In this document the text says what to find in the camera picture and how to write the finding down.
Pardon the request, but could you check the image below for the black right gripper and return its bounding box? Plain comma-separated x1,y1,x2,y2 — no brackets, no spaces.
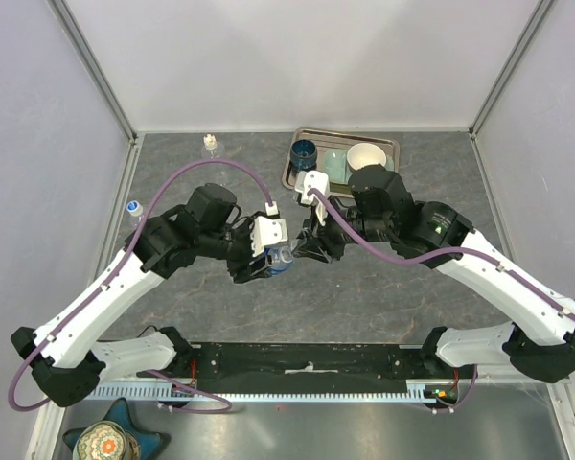
292,194,394,265

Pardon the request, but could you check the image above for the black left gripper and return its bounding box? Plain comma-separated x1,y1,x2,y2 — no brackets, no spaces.
199,211,274,284

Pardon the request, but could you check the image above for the blue label plastic bottle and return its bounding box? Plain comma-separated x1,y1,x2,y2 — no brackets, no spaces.
265,245,294,276

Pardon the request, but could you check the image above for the clear bottle with notched cap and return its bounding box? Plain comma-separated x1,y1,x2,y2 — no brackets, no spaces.
200,134,229,187

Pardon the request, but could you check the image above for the clear wide plastic bottle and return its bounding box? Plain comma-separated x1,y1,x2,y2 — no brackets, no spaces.
126,200,145,230

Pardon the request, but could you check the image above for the cream notched bottle cap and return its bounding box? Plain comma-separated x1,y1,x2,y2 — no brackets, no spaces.
203,134,218,150

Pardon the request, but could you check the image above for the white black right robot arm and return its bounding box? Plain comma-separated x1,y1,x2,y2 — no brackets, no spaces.
293,165,575,383

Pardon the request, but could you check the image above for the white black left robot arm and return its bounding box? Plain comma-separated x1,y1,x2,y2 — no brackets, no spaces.
11,184,288,407

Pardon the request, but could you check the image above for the light green square plate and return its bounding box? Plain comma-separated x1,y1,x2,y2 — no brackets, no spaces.
321,149,395,185

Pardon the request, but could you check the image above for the dark blue ceramic cup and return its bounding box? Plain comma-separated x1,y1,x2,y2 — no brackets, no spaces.
289,139,318,172

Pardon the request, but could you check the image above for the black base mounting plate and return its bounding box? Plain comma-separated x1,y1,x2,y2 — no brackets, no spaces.
166,342,453,393

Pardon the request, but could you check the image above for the cream and brown bowl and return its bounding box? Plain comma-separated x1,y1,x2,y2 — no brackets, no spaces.
346,143,387,172

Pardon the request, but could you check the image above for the metal serving tray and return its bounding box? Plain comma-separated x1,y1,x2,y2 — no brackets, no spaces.
291,127,401,198

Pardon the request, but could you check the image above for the blue star shaped dish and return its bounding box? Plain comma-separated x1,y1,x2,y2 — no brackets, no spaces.
62,398,171,460

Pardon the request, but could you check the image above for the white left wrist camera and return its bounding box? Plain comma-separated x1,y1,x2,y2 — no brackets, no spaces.
250,201,289,257

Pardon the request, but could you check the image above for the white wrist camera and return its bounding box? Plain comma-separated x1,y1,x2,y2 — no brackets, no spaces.
250,201,289,257
294,171,330,226

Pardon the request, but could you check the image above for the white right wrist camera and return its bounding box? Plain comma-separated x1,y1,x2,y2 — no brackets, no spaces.
294,171,330,226

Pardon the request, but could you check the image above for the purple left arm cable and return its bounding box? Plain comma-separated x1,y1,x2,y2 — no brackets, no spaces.
7,159,234,413

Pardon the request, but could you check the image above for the light blue cable duct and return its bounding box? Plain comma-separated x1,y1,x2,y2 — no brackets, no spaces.
84,379,436,403

